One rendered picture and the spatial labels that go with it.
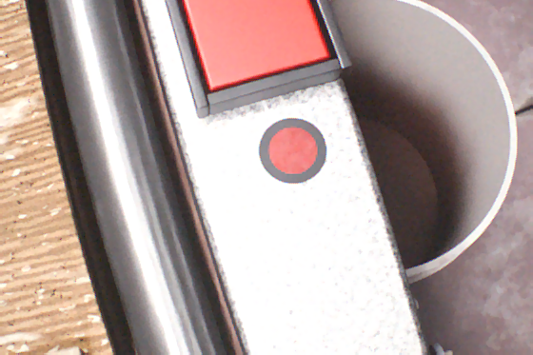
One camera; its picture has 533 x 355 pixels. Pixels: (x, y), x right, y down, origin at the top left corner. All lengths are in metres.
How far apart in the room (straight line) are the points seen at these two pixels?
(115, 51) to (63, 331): 0.15
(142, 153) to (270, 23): 0.09
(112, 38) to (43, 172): 0.08
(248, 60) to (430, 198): 0.96
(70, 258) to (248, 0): 0.15
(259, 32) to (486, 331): 0.98
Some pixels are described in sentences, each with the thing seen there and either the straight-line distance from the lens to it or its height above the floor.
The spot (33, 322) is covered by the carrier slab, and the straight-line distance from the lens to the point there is 0.52.
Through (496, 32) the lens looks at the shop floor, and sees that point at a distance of 1.60.
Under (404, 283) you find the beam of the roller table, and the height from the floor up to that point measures 0.91.
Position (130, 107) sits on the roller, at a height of 0.92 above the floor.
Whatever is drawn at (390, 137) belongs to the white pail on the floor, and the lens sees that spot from 1.51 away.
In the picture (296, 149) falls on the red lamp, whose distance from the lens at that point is 0.55.
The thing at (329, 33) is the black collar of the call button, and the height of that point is 0.93.
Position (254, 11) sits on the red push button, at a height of 0.93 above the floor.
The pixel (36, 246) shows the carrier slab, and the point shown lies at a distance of 0.53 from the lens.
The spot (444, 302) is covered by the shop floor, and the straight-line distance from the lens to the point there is 1.48.
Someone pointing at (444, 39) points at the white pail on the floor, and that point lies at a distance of 1.22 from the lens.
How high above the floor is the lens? 1.45
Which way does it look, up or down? 75 degrees down
